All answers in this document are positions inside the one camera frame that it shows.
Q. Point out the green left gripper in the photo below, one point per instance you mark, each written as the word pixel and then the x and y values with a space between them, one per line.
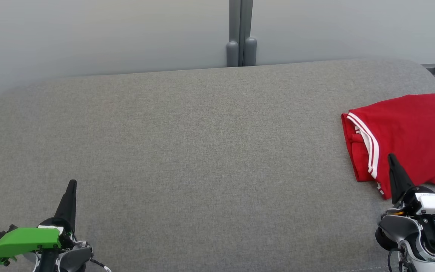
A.
pixel 25 240

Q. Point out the red white-sleeved Bulls jersey shirt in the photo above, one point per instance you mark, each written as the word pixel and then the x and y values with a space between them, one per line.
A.
pixel 410 124

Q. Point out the grey fabric sofa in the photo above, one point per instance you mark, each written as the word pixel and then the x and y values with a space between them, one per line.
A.
pixel 202 151

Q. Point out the grey partition frame post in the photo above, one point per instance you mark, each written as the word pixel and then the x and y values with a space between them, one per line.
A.
pixel 249 37
pixel 233 37

